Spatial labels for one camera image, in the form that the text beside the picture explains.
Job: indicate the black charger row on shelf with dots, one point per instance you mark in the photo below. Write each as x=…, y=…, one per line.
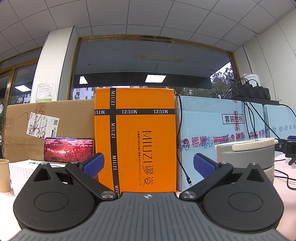
x=250, y=90

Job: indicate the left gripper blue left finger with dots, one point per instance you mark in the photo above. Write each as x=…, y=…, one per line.
x=93, y=165

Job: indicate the white flat box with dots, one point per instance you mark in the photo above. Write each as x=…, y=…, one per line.
x=20, y=172

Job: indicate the orange MIUZI cardboard box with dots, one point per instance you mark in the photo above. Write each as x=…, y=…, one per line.
x=135, y=130

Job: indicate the brown cardboard box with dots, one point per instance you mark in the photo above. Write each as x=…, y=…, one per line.
x=27, y=125

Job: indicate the white notice on pillar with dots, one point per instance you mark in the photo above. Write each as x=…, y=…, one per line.
x=45, y=92

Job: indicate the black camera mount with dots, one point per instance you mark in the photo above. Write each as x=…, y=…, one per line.
x=288, y=147

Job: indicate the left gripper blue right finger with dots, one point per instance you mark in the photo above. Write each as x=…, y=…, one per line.
x=204, y=165

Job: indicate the brown paper cup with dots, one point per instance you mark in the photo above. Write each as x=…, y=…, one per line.
x=5, y=183

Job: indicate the light blue cardboard box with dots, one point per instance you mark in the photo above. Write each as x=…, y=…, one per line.
x=205, y=122

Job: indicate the grey lidded container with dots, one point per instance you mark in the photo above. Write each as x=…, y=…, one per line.
x=242, y=153

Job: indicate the smartphone with red screen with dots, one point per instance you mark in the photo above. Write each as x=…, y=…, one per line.
x=68, y=150

